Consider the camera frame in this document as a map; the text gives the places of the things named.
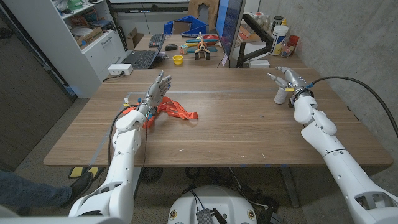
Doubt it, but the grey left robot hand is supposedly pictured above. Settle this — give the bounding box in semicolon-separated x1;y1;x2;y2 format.
136;70;172;119

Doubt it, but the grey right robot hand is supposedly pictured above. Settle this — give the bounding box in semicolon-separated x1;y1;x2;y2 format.
267;65;313;100

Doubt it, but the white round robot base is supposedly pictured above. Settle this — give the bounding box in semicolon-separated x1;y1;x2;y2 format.
167;185;258;224

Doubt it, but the red orange ribbon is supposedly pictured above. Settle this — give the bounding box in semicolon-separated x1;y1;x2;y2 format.
123;96;199;130

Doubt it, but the small white cup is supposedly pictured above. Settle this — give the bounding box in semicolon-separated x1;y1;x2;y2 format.
274;86;289;105

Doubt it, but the clear glass jar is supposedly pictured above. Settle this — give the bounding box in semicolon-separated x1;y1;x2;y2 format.
281;42;296;59

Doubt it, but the black laptop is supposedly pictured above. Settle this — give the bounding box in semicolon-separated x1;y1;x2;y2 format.
123;34;167;70

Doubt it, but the small white box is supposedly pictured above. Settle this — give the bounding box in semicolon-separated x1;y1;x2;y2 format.
248;59;271;69

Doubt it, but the white power strip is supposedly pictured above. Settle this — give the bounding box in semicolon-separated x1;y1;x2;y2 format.
108;63;134;76

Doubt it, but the white wipes canister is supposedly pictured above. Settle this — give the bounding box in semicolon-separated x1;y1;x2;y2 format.
269;24;289;57

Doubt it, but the black keyboard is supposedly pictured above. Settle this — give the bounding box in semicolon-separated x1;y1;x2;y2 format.
148;33;167;49

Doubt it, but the small cardboard box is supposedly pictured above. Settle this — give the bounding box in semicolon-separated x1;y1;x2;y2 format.
126;27;144;50

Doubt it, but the dark lid bottle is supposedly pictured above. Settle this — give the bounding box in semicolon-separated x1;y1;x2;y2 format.
272;16;284;32

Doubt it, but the wooden toy airplane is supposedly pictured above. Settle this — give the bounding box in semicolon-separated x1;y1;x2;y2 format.
185;32;220;61

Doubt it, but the blue plastic bin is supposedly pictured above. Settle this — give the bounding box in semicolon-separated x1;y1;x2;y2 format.
164;15;208;35

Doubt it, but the black floor fan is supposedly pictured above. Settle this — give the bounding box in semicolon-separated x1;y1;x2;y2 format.
139;167;164;184

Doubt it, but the flat computer monitor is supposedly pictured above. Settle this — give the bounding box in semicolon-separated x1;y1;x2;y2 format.
215;0;247;68

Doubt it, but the brown cardboard sheet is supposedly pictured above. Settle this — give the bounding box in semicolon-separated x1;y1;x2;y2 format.
188;0;220;24

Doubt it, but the white shelf cabinet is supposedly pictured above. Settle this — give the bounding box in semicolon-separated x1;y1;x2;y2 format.
2;0;128;99

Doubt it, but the yellow floor pad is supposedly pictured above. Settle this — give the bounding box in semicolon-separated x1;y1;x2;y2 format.
68;166;105;181

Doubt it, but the black shoe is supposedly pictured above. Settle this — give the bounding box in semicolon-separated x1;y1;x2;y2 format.
60;170;93;208

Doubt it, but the blue jeans leg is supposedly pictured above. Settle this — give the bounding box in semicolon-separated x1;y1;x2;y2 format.
0;169;73;208

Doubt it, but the white robot torso edge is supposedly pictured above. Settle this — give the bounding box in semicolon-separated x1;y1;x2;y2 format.
0;205;126;224

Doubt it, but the black power strip cable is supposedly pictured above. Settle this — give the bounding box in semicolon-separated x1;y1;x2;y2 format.
102;72;126;83

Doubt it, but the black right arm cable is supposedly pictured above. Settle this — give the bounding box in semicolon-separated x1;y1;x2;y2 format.
310;75;398;138

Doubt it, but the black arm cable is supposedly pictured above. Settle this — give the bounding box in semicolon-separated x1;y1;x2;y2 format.
107;104;138;166
310;75;398;138

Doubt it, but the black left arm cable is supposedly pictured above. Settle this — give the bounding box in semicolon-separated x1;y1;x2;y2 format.
107;104;138;166

